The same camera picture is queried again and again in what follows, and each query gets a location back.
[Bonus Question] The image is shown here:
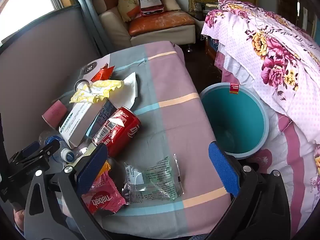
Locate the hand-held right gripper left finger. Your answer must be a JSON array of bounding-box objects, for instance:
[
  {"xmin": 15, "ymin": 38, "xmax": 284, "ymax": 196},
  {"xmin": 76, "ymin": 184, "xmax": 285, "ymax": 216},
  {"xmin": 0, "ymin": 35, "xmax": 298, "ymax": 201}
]
[{"xmin": 24, "ymin": 144, "xmax": 110, "ymax": 240}]

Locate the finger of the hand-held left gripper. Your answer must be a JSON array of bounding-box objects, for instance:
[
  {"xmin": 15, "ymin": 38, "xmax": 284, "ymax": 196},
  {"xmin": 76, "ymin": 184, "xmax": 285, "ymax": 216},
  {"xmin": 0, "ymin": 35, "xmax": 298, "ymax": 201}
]
[
  {"xmin": 24, "ymin": 140, "xmax": 61, "ymax": 167},
  {"xmin": 9, "ymin": 141, "xmax": 41, "ymax": 164}
]

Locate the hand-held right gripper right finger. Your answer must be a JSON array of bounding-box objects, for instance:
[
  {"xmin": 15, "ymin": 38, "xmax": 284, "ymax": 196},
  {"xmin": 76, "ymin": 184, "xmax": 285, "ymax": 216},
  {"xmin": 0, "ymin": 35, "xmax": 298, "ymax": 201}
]
[{"xmin": 207, "ymin": 141, "xmax": 293, "ymax": 240}]

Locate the orange snack packet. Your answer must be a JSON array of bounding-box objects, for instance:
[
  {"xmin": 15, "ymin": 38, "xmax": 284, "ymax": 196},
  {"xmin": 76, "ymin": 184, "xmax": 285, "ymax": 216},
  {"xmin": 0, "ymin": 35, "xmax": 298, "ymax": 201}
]
[{"xmin": 99, "ymin": 160, "xmax": 112, "ymax": 178}]

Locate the white medicine box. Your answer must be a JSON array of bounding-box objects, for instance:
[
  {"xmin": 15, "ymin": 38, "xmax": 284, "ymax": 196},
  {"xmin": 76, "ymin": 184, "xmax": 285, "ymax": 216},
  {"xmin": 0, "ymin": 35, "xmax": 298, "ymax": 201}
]
[{"xmin": 59, "ymin": 98, "xmax": 118, "ymax": 149}]

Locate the teal trash bin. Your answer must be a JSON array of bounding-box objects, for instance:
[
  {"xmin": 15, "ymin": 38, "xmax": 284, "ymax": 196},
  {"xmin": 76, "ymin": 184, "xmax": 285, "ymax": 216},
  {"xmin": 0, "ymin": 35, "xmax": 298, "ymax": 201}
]
[{"xmin": 199, "ymin": 82, "xmax": 270, "ymax": 159}]

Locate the person's left hand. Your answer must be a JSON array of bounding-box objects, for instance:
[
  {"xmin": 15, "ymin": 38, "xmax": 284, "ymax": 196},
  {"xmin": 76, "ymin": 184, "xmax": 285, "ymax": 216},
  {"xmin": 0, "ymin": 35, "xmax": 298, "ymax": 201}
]
[{"xmin": 14, "ymin": 209, "xmax": 26, "ymax": 235}]

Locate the clear plastic bottle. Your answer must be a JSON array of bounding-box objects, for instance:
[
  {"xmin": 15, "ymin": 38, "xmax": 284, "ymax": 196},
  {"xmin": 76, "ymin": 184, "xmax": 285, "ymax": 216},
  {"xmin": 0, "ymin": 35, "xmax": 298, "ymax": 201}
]
[{"xmin": 39, "ymin": 130, "xmax": 97, "ymax": 166}]

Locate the pink wafer wrapper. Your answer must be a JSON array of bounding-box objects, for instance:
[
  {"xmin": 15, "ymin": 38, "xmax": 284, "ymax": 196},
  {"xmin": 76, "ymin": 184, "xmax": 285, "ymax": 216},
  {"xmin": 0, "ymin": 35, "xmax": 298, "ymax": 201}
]
[{"xmin": 81, "ymin": 172, "xmax": 130, "ymax": 215}]

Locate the pink paper cup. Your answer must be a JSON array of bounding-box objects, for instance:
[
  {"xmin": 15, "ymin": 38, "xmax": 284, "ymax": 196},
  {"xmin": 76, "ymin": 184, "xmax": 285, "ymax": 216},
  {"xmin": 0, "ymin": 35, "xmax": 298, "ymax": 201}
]
[{"xmin": 42, "ymin": 100, "xmax": 68, "ymax": 128}]

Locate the red cola can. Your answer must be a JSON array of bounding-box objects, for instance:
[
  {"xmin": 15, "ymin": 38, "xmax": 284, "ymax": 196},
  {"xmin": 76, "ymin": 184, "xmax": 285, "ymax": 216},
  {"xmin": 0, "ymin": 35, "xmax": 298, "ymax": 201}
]
[{"xmin": 92, "ymin": 106, "xmax": 142, "ymax": 158}]

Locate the clear plastic wrapper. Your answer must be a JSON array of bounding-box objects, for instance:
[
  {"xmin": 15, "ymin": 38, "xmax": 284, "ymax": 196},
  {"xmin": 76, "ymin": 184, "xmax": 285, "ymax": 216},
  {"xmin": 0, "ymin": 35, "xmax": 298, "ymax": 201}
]
[{"xmin": 121, "ymin": 153, "xmax": 184, "ymax": 204}]

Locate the pink striped bedsheet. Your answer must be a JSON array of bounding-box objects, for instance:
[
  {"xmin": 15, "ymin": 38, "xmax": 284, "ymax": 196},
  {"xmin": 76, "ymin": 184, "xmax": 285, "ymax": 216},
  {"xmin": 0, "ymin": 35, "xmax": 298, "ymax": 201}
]
[{"xmin": 215, "ymin": 50, "xmax": 320, "ymax": 230}]

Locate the small metal can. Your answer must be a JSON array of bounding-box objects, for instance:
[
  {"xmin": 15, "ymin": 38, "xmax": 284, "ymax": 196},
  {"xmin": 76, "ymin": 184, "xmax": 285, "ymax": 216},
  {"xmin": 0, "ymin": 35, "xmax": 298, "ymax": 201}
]
[{"xmin": 74, "ymin": 79, "xmax": 90, "ymax": 92}]

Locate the yellow white crumpled wrapper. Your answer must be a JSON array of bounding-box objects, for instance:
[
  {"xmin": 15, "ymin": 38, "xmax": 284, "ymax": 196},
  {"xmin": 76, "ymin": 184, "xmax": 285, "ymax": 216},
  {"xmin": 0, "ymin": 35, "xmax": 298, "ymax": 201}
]
[{"xmin": 69, "ymin": 79, "xmax": 125, "ymax": 104}]

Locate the white tissue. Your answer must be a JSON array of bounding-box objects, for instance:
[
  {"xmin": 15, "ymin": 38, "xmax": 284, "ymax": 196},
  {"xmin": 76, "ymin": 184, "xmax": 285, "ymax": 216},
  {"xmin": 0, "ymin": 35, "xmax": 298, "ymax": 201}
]
[{"xmin": 110, "ymin": 72, "xmax": 139, "ymax": 110}]

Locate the red snack wrapper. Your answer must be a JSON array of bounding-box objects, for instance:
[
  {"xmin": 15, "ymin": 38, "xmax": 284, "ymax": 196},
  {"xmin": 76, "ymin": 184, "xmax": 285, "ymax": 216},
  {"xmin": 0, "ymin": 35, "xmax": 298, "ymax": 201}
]
[{"xmin": 90, "ymin": 64, "xmax": 115, "ymax": 82}]

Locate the grey panel board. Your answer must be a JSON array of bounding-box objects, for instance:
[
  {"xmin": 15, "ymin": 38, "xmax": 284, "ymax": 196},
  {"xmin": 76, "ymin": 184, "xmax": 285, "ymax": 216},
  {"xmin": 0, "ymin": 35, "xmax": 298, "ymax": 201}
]
[{"xmin": 0, "ymin": 5, "xmax": 103, "ymax": 155}]

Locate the checked pink grey cloth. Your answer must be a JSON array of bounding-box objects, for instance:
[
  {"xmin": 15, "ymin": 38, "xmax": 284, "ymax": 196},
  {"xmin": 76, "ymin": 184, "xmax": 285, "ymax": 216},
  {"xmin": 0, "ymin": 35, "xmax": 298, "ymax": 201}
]
[{"xmin": 62, "ymin": 41, "xmax": 232, "ymax": 238}]

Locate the beige sofa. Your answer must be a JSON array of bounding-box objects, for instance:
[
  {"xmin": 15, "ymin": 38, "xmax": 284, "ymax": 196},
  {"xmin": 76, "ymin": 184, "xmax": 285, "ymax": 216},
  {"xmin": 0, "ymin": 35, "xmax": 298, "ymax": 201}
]
[{"xmin": 93, "ymin": 0, "xmax": 196, "ymax": 48}]

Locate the blue-grey curtain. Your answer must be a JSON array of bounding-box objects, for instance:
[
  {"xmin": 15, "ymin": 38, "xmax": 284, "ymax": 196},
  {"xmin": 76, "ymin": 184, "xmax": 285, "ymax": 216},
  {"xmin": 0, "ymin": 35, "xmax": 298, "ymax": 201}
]
[{"xmin": 64, "ymin": 0, "xmax": 117, "ymax": 55}]

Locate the orange seat cushion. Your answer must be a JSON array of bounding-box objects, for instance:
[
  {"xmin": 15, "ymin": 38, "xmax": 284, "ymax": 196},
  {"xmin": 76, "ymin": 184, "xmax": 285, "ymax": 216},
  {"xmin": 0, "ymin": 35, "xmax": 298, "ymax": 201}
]
[{"xmin": 129, "ymin": 11, "xmax": 195, "ymax": 37}]

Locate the yellow cartoon pillow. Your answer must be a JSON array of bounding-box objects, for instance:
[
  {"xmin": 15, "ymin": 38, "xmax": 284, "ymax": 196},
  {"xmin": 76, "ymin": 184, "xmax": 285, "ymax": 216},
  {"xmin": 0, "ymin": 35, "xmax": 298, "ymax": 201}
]
[{"xmin": 117, "ymin": 0, "xmax": 141, "ymax": 23}]

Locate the beige pillow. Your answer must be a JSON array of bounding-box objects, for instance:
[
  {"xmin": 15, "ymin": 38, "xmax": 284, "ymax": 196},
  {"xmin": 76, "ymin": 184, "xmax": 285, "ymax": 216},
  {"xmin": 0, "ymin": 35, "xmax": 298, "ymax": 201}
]
[{"xmin": 160, "ymin": 0, "xmax": 182, "ymax": 12}]

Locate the dark wooden cabinet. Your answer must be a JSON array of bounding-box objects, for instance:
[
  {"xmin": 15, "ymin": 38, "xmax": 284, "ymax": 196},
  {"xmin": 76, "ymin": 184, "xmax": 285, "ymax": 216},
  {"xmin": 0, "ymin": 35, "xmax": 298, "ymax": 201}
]
[{"xmin": 277, "ymin": 0, "xmax": 320, "ymax": 47}]

